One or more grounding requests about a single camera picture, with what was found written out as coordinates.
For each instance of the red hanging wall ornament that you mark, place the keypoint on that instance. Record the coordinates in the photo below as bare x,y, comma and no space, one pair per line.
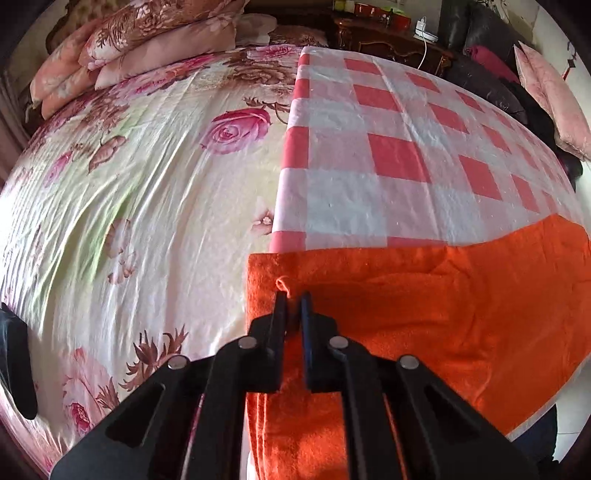
573,64

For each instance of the pink floral pillow stack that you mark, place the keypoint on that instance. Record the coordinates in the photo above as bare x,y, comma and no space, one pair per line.
64,74

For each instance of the pink floral folded quilt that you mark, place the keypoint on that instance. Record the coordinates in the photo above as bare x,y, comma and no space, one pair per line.
161,55

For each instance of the yellow green box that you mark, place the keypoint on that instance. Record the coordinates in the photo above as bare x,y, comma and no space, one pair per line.
344,5

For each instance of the black rounded object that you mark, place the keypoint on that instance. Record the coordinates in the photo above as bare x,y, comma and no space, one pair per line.
16,360

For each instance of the maroon patterned pillow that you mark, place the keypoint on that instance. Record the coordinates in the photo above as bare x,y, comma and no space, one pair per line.
300,36

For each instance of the maroon cushion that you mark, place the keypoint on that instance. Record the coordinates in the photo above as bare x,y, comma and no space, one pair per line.
489,60

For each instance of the pink patterned pillow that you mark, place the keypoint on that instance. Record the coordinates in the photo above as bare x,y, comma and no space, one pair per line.
554,97

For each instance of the carved wooden nightstand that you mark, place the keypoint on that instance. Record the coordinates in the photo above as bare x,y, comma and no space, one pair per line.
392,41

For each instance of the light pink pillow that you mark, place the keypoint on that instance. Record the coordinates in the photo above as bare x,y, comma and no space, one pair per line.
256,27

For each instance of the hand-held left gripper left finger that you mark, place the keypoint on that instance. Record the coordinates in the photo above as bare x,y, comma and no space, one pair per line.
280,318

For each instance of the red white checked sheet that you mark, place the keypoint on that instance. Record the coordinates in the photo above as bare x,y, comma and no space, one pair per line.
369,194

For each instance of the black leather sofa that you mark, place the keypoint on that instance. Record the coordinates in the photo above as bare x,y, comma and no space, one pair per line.
485,87

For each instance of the floral bed sheet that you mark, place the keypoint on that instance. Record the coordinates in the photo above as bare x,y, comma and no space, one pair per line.
161,194

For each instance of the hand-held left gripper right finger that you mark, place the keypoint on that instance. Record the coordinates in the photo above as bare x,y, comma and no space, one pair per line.
305,318

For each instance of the orange fleece pants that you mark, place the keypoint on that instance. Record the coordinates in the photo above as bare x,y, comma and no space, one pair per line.
415,323

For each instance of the white power strip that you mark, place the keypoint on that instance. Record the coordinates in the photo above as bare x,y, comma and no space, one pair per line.
425,30

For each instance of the red tin box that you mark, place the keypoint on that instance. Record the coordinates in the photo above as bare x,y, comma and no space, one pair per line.
365,9

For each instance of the floral pillows on bed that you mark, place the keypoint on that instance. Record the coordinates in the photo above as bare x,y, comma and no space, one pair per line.
152,23

